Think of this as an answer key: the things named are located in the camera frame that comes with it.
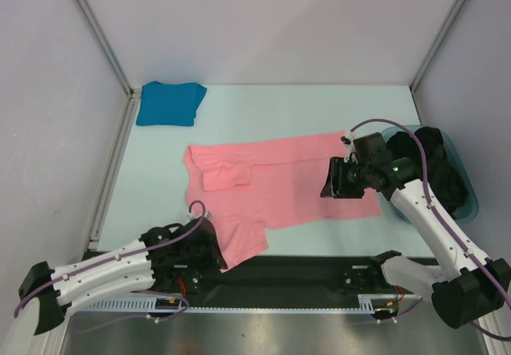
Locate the pink t shirt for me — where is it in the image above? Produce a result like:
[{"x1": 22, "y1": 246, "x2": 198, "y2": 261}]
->
[{"x1": 184, "y1": 132, "x2": 381, "y2": 271}]

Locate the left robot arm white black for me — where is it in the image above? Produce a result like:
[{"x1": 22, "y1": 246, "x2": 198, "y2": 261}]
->
[{"x1": 15, "y1": 218, "x2": 227, "y2": 335}]

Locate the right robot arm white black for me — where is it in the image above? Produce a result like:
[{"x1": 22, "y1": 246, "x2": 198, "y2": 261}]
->
[{"x1": 320, "y1": 132, "x2": 510, "y2": 329}]

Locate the black t shirt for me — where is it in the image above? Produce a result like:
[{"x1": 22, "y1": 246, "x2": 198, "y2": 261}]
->
[{"x1": 385, "y1": 127, "x2": 470, "y2": 219}]

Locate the teal plastic basket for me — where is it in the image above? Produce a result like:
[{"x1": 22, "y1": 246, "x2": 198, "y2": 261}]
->
[{"x1": 378, "y1": 124, "x2": 480, "y2": 224}]

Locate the folded blue t shirt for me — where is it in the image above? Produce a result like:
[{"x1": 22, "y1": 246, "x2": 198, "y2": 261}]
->
[{"x1": 136, "y1": 81, "x2": 208, "y2": 127}]

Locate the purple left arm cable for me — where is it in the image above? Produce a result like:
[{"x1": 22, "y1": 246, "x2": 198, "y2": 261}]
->
[{"x1": 14, "y1": 199, "x2": 208, "y2": 334}]

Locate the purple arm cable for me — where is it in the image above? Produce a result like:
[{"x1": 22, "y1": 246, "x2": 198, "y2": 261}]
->
[
  {"x1": 14, "y1": 199, "x2": 208, "y2": 334},
  {"x1": 343, "y1": 118, "x2": 511, "y2": 342}
]

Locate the aluminium front frame rail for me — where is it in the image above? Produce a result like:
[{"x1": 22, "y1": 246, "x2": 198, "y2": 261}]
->
[{"x1": 55, "y1": 247, "x2": 491, "y2": 298}]

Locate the white slotted cable duct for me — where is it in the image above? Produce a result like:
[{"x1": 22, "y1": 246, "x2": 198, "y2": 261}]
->
[{"x1": 81, "y1": 294, "x2": 398, "y2": 314}]

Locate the left aluminium corner post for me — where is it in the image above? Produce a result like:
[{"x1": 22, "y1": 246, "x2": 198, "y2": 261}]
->
[{"x1": 59, "y1": 0, "x2": 141, "y2": 100}]

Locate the aluminium corner post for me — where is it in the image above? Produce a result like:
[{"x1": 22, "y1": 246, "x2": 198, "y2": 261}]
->
[
  {"x1": 409, "y1": 0, "x2": 484, "y2": 93},
  {"x1": 59, "y1": 0, "x2": 141, "y2": 100}
]

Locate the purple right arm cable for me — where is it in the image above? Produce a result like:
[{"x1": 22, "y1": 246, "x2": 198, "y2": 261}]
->
[{"x1": 343, "y1": 118, "x2": 511, "y2": 342}]

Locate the right aluminium corner post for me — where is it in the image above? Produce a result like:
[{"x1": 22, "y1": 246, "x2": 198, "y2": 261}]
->
[{"x1": 409, "y1": 0, "x2": 484, "y2": 93}]

